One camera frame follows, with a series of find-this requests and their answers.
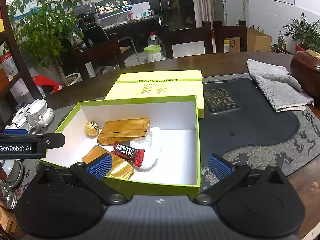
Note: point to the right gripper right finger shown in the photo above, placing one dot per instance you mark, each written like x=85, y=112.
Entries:
x=229, y=176

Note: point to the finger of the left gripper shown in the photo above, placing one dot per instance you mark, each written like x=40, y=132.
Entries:
x=15, y=131

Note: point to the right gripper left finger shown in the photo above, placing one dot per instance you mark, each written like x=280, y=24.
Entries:
x=91, y=175

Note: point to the white gaiwan lid bowl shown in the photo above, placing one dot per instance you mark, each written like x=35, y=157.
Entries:
x=14, y=171

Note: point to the lower gold foil pouch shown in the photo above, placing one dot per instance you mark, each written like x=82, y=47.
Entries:
x=115, y=163

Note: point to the gold foil pouch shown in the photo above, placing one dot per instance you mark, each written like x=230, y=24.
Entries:
x=123, y=130
x=115, y=163

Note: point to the white porcelain strainer cup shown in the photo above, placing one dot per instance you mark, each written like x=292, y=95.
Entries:
x=43, y=114

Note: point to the gold foil chocolate ball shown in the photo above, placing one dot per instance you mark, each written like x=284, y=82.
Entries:
x=92, y=129

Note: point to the Hershey's chocolate bar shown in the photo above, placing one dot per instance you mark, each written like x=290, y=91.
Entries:
x=135, y=156

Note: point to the upper gold foil pouch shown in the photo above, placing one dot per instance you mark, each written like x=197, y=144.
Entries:
x=123, y=130

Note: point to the green open shoe box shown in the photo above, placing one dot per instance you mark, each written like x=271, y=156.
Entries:
x=171, y=164

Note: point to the grey stone tea tray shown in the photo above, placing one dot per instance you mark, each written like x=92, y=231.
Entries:
x=240, y=125

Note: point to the white plastic wrapper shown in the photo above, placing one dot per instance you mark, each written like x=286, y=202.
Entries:
x=152, y=144

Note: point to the yellow shoe box lid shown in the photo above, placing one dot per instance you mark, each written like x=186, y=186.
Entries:
x=159, y=84

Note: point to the grey folded towel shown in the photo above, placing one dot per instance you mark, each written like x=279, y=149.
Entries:
x=283, y=91

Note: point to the large green potted tree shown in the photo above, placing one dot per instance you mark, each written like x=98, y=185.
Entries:
x=41, y=26

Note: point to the dark wooden chair left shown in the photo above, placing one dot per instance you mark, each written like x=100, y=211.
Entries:
x=98, y=52

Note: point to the dark wooden chair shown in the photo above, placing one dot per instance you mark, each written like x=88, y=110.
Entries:
x=98, y=52
x=188, y=35
x=222, y=32

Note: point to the black office chair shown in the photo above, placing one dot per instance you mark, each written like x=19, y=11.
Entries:
x=97, y=35

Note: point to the brown wooden pig jar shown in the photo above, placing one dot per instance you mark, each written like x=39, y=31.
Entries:
x=305, y=69

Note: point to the white green trash bin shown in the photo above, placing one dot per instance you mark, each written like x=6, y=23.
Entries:
x=153, y=53

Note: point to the cardboard box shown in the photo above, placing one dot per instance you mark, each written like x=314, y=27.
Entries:
x=256, y=42

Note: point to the dark wooden chair right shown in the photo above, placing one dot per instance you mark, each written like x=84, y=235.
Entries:
x=222, y=32

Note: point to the large water bottle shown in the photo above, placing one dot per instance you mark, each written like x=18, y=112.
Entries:
x=153, y=39

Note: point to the dark wooden chair middle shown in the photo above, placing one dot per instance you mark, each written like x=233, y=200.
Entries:
x=188, y=35

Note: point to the dark wooden desk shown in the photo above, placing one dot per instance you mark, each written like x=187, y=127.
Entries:
x=138, y=30

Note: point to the computer monitor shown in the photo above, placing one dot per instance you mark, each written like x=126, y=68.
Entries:
x=108, y=8

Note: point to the potted palm red pot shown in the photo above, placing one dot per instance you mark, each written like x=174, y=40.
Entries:
x=303, y=32

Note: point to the white refrigerator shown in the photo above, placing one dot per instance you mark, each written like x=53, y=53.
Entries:
x=229, y=12

